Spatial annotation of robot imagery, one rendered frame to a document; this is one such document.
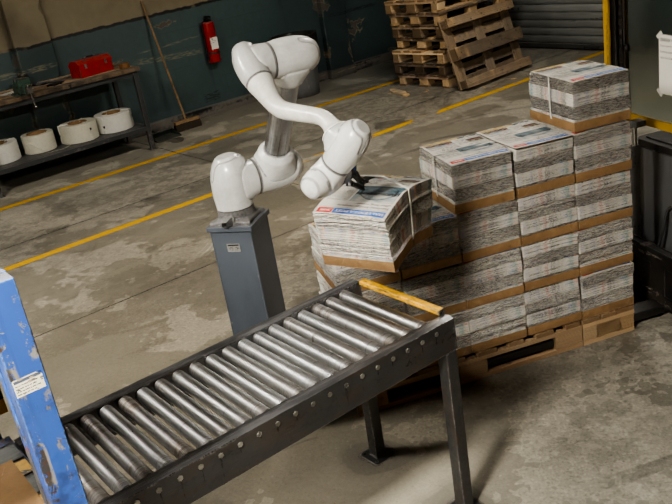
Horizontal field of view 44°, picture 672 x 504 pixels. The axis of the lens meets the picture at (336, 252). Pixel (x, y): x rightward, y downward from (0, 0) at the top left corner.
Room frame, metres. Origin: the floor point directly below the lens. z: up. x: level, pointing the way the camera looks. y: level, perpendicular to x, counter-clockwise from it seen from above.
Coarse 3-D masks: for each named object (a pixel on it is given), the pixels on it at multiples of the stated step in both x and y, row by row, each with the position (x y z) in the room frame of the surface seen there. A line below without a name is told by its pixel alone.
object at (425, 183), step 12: (372, 180) 2.94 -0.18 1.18; (384, 180) 2.93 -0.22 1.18; (396, 180) 2.92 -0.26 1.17; (408, 180) 2.91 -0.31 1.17; (420, 180) 2.90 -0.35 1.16; (420, 192) 2.85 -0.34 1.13; (420, 204) 2.85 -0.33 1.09; (432, 204) 2.93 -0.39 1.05; (420, 216) 2.85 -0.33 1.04; (420, 228) 2.84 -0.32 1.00
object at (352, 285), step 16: (336, 288) 2.88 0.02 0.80; (352, 288) 2.88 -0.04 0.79; (304, 304) 2.79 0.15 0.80; (272, 320) 2.70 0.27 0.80; (240, 336) 2.62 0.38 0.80; (208, 352) 2.54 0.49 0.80; (176, 368) 2.46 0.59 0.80; (208, 368) 2.51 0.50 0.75; (144, 384) 2.39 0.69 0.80; (112, 400) 2.32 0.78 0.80; (64, 416) 2.27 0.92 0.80; (80, 416) 2.26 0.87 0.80; (96, 416) 2.28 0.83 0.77; (112, 432) 2.30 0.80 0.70
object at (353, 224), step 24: (336, 192) 2.86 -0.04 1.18; (360, 192) 2.82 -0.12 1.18; (384, 192) 2.78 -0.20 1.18; (336, 216) 2.71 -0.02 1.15; (360, 216) 2.65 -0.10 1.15; (384, 216) 2.62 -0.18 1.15; (336, 240) 2.75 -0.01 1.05; (360, 240) 2.69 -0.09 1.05; (384, 240) 2.63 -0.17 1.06; (408, 240) 2.75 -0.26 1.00
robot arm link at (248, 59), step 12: (240, 48) 2.99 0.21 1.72; (252, 48) 2.99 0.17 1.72; (264, 48) 2.98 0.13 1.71; (240, 60) 2.95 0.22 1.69; (252, 60) 2.94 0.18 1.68; (264, 60) 2.94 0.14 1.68; (276, 60) 2.97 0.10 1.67; (240, 72) 2.93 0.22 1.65; (252, 72) 2.90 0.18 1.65; (276, 72) 2.98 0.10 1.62
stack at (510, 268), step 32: (544, 192) 3.46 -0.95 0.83; (448, 224) 3.34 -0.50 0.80; (480, 224) 3.38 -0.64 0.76; (512, 224) 3.42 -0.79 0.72; (544, 224) 3.45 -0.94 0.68; (320, 256) 3.42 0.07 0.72; (416, 256) 3.30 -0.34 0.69; (448, 256) 3.34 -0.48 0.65; (512, 256) 3.40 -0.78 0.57; (544, 256) 3.45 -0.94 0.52; (576, 256) 3.48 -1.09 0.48; (320, 288) 3.55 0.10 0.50; (416, 288) 3.29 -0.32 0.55; (448, 288) 3.32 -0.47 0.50; (480, 288) 3.37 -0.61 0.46; (544, 288) 3.45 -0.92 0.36; (576, 288) 3.48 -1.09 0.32; (480, 320) 3.36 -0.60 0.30; (512, 320) 3.40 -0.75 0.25; (544, 320) 3.44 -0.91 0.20; (480, 352) 3.35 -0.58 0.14; (544, 352) 3.45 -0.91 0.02
